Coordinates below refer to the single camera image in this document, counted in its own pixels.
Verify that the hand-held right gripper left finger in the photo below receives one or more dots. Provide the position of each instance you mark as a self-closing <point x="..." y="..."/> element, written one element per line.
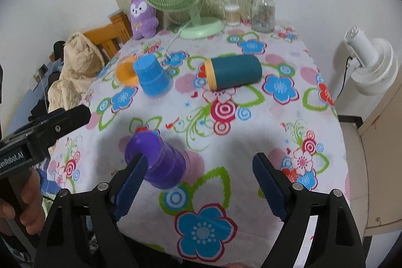
<point x="131" y="184"/>

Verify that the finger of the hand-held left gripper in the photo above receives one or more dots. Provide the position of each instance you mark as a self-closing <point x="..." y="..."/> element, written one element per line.
<point x="67" y="122"/>
<point x="44" y="119"/>

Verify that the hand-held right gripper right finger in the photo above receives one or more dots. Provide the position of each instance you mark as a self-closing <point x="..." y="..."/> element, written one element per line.
<point x="268" y="186"/>

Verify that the purple plastic cup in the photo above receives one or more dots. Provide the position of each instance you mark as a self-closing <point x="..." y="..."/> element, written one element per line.
<point x="163" y="161"/>

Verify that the orange plastic cup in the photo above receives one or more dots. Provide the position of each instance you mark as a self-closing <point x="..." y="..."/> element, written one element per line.
<point x="124" y="73"/>

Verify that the blue plastic cup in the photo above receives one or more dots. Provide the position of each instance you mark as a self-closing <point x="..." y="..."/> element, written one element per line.
<point x="152" y="76"/>

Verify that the teal cup with orange rim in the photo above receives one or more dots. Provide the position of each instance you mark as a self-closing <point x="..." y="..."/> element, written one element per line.
<point x="238" y="71"/>

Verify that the person's left hand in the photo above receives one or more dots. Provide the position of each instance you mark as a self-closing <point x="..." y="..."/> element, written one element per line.
<point x="31" y="205"/>

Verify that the beige padded jacket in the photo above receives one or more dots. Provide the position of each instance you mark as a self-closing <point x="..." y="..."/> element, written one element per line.
<point x="78" y="64"/>

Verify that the floral tablecloth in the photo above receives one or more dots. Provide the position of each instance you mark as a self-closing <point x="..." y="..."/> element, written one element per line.
<point x="251" y="117"/>

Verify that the dark cloth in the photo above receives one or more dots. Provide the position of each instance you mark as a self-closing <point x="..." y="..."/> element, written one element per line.
<point x="58" y="49"/>

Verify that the wooden chair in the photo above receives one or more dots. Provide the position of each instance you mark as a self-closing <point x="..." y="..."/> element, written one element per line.
<point x="106" y="35"/>

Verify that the cream cabinet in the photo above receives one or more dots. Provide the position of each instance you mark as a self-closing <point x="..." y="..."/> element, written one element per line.
<point x="383" y="161"/>

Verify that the purple plush toy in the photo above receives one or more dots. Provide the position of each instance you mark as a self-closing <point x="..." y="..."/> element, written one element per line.
<point x="143" y="20"/>

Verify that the white fan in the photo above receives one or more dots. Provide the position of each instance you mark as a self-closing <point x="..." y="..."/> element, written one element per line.
<point x="373" y="60"/>

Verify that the glass jar with green lid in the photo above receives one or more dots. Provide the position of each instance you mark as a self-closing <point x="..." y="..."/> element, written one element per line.
<point x="263" y="12"/>

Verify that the cotton swab container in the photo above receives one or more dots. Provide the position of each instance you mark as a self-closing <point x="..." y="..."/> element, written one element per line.
<point x="232" y="15"/>

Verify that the wall socket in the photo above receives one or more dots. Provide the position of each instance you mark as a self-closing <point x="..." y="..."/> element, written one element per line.
<point x="42" y="69"/>

